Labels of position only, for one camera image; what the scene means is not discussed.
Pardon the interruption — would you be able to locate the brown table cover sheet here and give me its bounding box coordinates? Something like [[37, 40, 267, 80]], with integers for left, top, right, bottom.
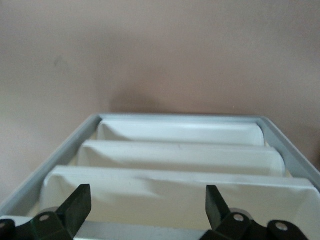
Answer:
[[0, 0, 320, 216]]

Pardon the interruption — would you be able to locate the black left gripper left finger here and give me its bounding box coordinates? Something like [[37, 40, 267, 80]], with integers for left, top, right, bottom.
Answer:
[[0, 183, 92, 240]]

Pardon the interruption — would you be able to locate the white drawer cabinet housing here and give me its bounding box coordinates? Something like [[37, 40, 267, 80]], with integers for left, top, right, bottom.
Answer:
[[0, 113, 320, 240]]

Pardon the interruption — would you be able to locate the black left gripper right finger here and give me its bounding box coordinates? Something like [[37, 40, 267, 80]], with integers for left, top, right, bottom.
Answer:
[[205, 184, 307, 240]]

